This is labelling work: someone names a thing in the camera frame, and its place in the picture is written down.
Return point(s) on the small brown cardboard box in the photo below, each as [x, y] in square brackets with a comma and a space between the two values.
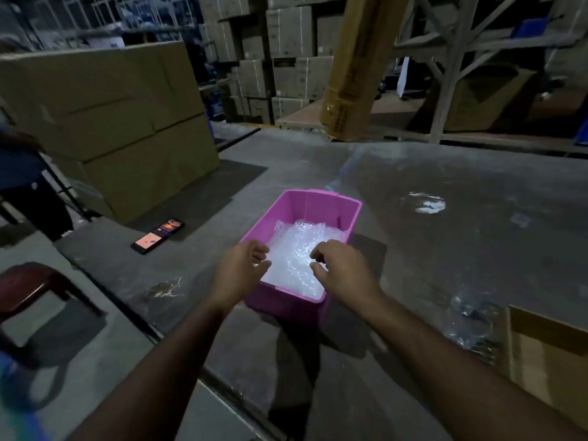
[546, 362]

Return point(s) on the person's left hand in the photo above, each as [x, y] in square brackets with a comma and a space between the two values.
[239, 275]

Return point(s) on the open brown carton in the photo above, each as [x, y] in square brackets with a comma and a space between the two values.
[487, 101]

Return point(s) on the clear drinking glass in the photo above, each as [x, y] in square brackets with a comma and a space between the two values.
[477, 346]

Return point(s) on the pile of bubble wrap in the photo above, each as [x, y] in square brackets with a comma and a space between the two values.
[294, 266]

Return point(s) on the white paper sheet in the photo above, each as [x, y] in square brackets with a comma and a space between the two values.
[403, 78]

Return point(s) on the black smartphone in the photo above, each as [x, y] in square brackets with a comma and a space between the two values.
[158, 235]

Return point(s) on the small blue bin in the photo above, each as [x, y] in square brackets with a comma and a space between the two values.
[528, 28]

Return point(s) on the person's left forearm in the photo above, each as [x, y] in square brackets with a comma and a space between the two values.
[151, 390]

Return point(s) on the person's right hand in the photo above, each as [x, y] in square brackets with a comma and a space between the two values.
[349, 275]

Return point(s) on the pink plastic bin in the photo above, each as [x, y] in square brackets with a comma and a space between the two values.
[303, 208]

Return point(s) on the person's right forearm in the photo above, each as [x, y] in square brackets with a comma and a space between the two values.
[459, 385]

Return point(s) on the grey metal storage rack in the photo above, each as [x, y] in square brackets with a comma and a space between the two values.
[452, 64]

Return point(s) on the red plastic chair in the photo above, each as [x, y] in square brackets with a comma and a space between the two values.
[23, 284]

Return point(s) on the tall narrow cardboard carton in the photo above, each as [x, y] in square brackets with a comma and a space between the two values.
[363, 64]

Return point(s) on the large brown cardboard carton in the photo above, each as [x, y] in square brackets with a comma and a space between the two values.
[138, 174]
[92, 101]

